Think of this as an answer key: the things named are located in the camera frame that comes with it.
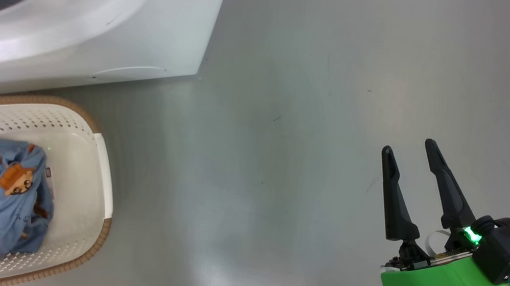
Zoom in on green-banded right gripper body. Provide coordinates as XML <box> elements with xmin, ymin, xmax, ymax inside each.
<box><xmin>378</xmin><ymin>215</ymin><xmax>510</xmax><ymax>286</ymax></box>

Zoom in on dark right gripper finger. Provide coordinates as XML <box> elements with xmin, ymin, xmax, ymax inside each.
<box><xmin>367</xmin><ymin>145</ymin><xmax>435</xmax><ymax>246</ymax></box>
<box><xmin>411</xmin><ymin>138</ymin><xmax>489</xmax><ymax>237</ymax></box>

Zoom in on white front-load washing machine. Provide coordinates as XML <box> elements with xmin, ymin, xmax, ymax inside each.
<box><xmin>0</xmin><ymin>0</ymin><xmax>231</xmax><ymax>148</ymax></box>

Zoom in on round white filter cover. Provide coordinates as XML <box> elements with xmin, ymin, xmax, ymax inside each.
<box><xmin>91</xmin><ymin>56</ymin><xmax>168</xmax><ymax>91</ymax></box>

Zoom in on cream laundry basket brown rim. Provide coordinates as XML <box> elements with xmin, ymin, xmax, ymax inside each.
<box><xmin>0</xmin><ymin>87</ymin><xmax>131</xmax><ymax>286</ymax></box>

